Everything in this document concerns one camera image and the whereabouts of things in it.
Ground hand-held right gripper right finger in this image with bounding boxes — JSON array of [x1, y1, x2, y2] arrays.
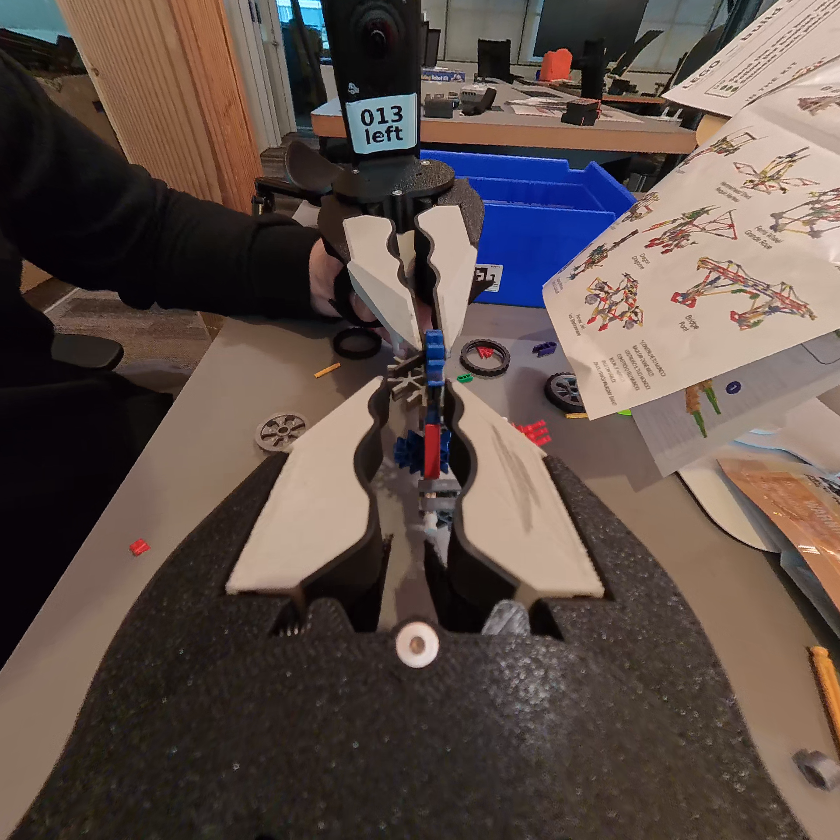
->
[[445, 379, 606, 614]]

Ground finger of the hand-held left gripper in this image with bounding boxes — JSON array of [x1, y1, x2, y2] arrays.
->
[[343, 215, 423, 353], [415, 206, 480, 343]]

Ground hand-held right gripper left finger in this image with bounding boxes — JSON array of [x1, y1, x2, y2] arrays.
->
[[225, 377, 388, 614]]

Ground blue snowflake connector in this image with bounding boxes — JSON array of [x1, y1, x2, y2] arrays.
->
[[423, 330, 449, 385]]

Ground colourful construction toy model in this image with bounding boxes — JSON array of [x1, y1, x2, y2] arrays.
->
[[386, 354, 550, 546]]

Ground person's left forearm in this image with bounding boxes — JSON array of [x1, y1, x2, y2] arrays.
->
[[0, 49, 322, 312]]

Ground person's left hand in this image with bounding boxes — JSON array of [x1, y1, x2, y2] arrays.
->
[[308, 238, 385, 326]]

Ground grey spoked pulley wheel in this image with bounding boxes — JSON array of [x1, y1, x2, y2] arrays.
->
[[255, 411, 309, 454]]

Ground blue plastic bin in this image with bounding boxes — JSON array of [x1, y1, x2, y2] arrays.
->
[[420, 150, 637, 309]]

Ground black office chair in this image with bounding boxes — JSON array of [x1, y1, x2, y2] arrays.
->
[[477, 39, 513, 83]]

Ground black wheel with grey hub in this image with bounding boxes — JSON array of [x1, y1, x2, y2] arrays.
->
[[543, 372, 587, 414]]

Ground long wooden table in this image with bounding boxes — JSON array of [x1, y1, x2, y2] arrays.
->
[[310, 72, 697, 155]]

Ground white foam board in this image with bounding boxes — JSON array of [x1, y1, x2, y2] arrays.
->
[[679, 427, 840, 552]]

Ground wooden pillar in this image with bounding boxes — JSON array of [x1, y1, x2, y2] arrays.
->
[[56, 0, 263, 214]]

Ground black monitor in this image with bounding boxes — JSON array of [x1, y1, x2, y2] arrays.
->
[[532, 0, 651, 99]]

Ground toy models instruction sheet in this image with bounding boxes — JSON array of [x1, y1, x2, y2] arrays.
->
[[541, 108, 840, 421]]

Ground white instruction booklet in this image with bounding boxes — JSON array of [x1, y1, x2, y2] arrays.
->
[[633, 348, 840, 476]]

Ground black chair armrest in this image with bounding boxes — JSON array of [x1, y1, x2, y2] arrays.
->
[[52, 333, 124, 371]]

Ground brown plastic bag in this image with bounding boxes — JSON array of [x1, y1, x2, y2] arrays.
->
[[718, 456, 840, 631]]

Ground long yellow rod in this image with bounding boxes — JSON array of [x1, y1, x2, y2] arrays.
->
[[808, 646, 840, 756]]

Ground brick building instruction sheet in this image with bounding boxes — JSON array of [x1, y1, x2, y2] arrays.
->
[[663, 0, 840, 119]]

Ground small grey connector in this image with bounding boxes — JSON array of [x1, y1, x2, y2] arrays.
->
[[793, 748, 840, 791]]

